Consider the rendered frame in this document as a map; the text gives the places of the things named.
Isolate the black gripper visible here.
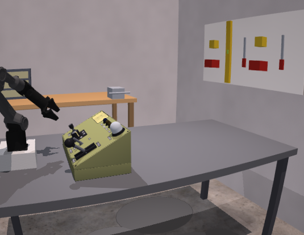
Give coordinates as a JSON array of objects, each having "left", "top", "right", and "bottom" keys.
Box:
[{"left": 35, "top": 95, "right": 60, "bottom": 120}]

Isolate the yellow-green control panel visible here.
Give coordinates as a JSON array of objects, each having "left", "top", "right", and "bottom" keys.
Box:
[{"left": 63, "top": 110, "right": 131, "bottom": 181}]

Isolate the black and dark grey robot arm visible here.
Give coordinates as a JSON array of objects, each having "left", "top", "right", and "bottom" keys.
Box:
[{"left": 0, "top": 67, "right": 41, "bottom": 152}]

